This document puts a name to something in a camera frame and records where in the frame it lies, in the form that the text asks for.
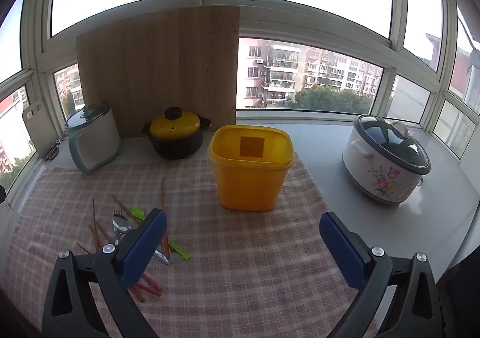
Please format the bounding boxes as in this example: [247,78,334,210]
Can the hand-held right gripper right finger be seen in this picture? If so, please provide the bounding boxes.
[319,211,443,338]

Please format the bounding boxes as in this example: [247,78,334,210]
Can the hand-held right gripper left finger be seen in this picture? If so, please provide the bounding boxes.
[42,208,168,338]

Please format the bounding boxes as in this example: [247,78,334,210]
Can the metal spoon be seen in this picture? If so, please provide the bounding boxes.
[112,216,172,266]

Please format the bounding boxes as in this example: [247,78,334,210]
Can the green plastic spoon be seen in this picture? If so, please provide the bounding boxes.
[130,207,192,261]

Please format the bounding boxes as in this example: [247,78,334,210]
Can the yellow plastic container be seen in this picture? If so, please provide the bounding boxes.
[208,125,294,212]

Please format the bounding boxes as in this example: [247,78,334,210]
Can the white floral rice cooker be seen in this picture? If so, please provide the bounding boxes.
[342,114,432,205]

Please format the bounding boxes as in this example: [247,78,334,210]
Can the pink checked cloth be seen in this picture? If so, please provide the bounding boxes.
[0,152,379,338]

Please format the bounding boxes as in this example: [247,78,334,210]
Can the white cooker with glass lid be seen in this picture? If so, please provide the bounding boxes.
[64,102,122,174]

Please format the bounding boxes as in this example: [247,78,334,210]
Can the black pot with yellow lid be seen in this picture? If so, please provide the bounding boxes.
[141,107,212,159]

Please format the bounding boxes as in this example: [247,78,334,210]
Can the black scissors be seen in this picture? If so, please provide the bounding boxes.
[44,139,62,162]

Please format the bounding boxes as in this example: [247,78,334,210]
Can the white cutting board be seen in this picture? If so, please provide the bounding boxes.
[22,103,47,160]

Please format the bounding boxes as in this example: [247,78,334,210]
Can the light wooden board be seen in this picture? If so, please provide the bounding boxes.
[76,6,241,140]

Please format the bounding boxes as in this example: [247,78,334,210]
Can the pink apartment building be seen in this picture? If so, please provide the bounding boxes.
[238,38,383,110]

